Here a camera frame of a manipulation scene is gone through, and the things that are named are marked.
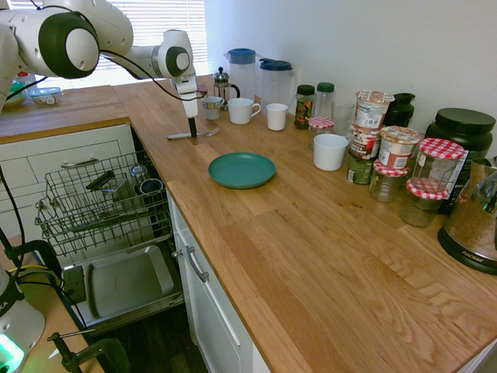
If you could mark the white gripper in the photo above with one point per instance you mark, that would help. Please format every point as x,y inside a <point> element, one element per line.
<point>188,95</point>

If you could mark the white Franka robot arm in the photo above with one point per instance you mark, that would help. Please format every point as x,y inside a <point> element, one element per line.
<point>70,42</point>

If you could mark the steel dishwasher door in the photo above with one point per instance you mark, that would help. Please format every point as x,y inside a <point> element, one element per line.
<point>128,279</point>

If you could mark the patterned paper cup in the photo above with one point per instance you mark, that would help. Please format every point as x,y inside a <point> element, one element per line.
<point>211,109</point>

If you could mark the glass French press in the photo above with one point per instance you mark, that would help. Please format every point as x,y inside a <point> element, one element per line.
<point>223,87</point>

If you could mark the teal plate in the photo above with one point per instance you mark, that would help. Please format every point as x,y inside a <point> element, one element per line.
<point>240,171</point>

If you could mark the clear glass jar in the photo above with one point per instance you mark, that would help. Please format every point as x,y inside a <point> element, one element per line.
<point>137,173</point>

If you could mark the clear pitcher light blue lid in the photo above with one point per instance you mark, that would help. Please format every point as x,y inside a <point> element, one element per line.
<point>241,74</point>

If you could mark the dark blue mug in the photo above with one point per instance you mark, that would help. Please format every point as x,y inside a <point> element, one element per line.
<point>150,186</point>

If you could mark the small white ribbed cup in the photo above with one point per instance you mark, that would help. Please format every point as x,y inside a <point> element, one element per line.
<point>276,116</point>

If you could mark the clear pitcher dark blue lid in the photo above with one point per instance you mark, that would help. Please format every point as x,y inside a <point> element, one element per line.
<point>276,87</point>

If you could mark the clear plastic container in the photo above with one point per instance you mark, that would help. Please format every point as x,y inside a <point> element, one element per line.
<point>116,190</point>

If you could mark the white window blinds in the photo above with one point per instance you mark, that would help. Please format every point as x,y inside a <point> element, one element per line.
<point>163,19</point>

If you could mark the dark coffee jar green lid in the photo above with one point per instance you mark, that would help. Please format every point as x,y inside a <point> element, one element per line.
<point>304,109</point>

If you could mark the glass jar red checkered lid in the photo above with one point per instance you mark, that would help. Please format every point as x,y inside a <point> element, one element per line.
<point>388,184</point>
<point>320,128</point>
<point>421,208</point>
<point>438,167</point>

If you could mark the silver cabinet knob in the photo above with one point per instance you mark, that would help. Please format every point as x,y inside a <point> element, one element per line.
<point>177,254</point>

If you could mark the clear bottle green cap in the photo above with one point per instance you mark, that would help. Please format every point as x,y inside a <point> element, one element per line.
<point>325,101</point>

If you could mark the white panelled cabinet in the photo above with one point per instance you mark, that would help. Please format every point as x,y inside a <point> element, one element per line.
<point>46,149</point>

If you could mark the clear food container blue lid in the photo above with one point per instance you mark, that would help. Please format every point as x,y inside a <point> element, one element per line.
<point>46,97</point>

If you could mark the clear glass tumbler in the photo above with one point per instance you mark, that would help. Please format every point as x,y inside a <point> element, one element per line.
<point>343,116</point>

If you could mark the green oatmeal cup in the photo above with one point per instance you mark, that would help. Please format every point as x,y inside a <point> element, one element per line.
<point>359,171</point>

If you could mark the brown chocolate oatmeal cup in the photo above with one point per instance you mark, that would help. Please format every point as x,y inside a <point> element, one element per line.
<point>365,143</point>

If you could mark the green lidded food bowl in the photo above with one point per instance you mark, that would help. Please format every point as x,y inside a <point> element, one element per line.
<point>16,95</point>

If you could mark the white oatmeal cup peeled lid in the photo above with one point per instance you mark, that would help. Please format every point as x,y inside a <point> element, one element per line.
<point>372,110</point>

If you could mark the white cabinet with drawer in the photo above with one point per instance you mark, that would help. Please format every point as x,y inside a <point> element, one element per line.
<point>217,318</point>

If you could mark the black screw clamp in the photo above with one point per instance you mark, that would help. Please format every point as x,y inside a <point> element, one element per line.
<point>39,248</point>
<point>101,353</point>

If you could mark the red white oatmeal cup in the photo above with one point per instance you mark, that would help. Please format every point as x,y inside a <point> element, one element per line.
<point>396,149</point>

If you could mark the black bottle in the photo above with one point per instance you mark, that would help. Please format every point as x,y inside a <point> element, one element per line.
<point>402,110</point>

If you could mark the black protein tub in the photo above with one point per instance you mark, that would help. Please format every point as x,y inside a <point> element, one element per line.
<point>466,136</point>

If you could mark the stainless steel electric kettle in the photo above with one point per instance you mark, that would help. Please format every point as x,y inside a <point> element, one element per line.
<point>471,225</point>

